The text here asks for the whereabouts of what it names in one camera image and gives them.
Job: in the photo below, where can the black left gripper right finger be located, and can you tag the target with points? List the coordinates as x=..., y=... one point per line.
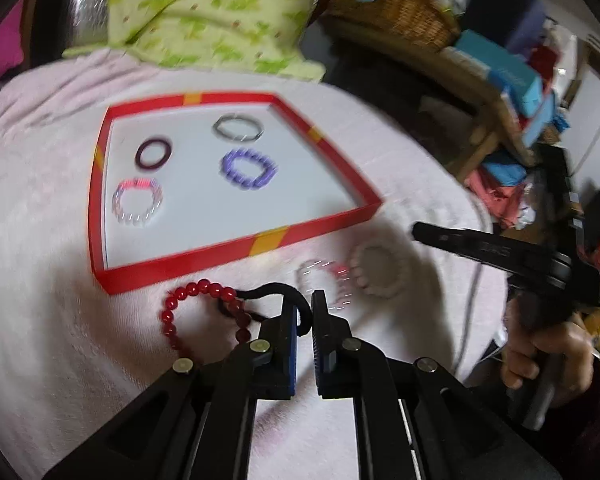
x=333, y=374

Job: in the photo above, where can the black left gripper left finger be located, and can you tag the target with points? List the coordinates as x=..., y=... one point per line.
x=276, y=378

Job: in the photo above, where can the red shallow tray box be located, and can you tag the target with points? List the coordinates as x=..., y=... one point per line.
x=214, y=201

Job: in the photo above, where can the blue cardboard box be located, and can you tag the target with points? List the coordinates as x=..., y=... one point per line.
x=523, y=82

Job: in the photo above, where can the pink fuzzy blanket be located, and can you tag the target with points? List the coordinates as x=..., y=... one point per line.
x=72, y=356

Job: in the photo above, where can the wooden bench shelf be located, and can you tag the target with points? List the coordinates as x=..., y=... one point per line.
x=495, y=125

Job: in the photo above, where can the silver metal bangle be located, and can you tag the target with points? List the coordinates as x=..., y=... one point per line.
x=240, y=128

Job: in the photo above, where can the wicker basket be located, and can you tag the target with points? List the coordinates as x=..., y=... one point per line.
x=422, y=23

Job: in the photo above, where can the green clover quilt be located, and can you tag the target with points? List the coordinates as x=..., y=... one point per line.
x=253, y=36

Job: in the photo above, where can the silver foil insulation sheet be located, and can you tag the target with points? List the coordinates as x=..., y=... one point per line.
x=87, y=22

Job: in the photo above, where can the magenta pillow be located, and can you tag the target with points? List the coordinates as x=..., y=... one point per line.
x=11, y=53

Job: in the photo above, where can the dark maroon ring bangle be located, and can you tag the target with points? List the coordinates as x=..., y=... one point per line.
x=153, y=154

